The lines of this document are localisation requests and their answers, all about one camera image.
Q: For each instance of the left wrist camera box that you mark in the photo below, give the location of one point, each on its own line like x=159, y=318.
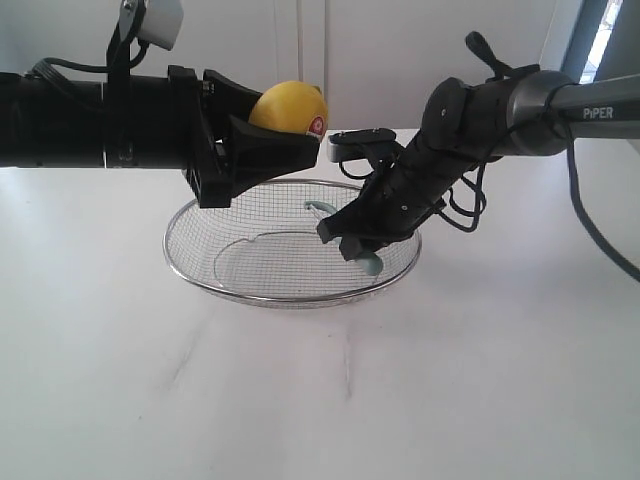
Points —
x=157, y=22

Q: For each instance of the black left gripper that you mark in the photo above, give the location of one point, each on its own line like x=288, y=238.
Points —
x=220, y=109

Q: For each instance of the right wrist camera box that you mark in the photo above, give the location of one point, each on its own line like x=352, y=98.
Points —
x=375, y=143

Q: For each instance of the oval steel mesh basket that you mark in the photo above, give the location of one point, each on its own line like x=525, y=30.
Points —
x=264, y=250

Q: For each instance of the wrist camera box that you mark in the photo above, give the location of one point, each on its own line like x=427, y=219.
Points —
x=157, y=22
x=375, y=143

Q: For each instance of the yellow lemon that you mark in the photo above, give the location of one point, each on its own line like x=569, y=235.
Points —
x=292, y=107

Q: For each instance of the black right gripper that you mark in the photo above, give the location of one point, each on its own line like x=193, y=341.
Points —
x=397, y=200

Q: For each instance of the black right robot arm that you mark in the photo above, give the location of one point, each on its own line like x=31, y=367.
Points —
x=462, y=128

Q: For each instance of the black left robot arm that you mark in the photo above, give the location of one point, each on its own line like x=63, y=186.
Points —
x=138, y=127

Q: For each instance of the teal handled peeler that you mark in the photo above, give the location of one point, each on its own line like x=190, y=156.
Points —
x=370, y=260

